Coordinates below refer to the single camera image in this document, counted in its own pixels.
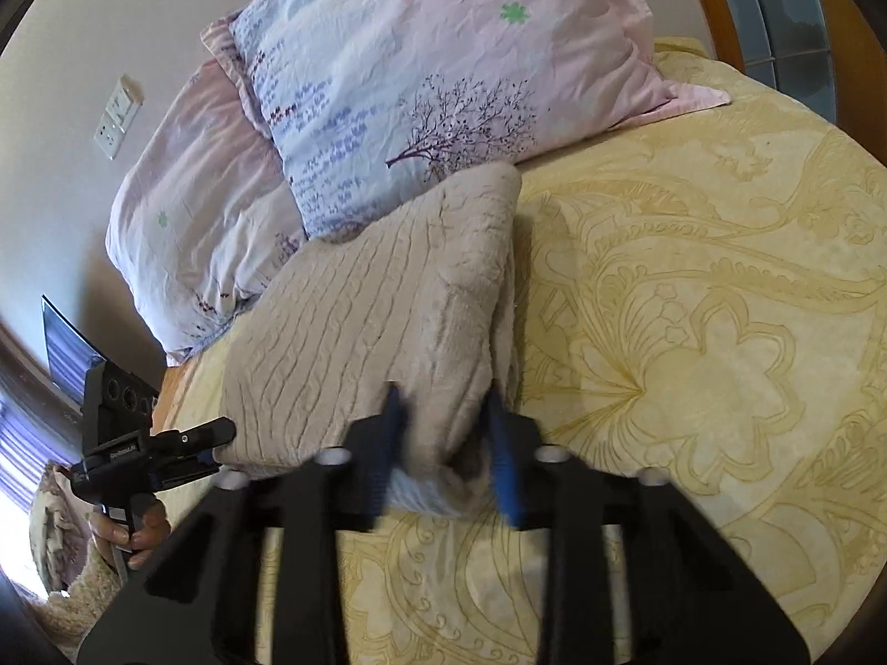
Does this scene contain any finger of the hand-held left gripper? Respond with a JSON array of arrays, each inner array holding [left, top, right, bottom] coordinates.
[[154, 452, 224, 487], [149, 417, 237, 457]]

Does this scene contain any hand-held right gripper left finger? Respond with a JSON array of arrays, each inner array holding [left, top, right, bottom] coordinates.
[[76, 382, 410, 665]]

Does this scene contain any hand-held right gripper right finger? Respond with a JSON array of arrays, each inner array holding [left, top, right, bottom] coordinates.
[[485, 388, 812, 665]]

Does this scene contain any beige cable knit sweater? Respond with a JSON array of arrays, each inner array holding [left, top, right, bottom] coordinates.
[[215, 161, 524, 522]]

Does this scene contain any person's left forearm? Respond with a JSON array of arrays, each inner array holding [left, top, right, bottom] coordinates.
[[28, 463, 124, 642]]

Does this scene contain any person's left hand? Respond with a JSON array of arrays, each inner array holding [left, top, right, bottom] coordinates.
[[90, 497, 171, 569]]

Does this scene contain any window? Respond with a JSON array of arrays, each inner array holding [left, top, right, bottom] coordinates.
[[0, 395, 58, 500]]

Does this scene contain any dark monitor screen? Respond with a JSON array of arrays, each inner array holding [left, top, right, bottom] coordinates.
[[40, 294, 106, 407]]

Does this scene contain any pink floral pillow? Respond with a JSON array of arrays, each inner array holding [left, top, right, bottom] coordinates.
[[105, 55, 310, 366]]

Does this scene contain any yellow patterned bed sheet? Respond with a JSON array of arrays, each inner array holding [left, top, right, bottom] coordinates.
[[149, 37, 887, 665]]

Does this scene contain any tree print pillow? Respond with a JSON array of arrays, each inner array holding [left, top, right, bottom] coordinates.
[[201, 0, 733, 245]]

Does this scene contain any wooden headboard with glass panels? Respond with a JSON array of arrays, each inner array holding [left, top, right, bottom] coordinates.
[[675, 0, 887, 150]]

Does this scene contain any white wall socket plate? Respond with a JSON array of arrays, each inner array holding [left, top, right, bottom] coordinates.
[[93, 117, 130, 161]]

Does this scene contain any white wall switch plate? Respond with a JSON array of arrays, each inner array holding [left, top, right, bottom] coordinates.
[[109, 74, 144, 127]]

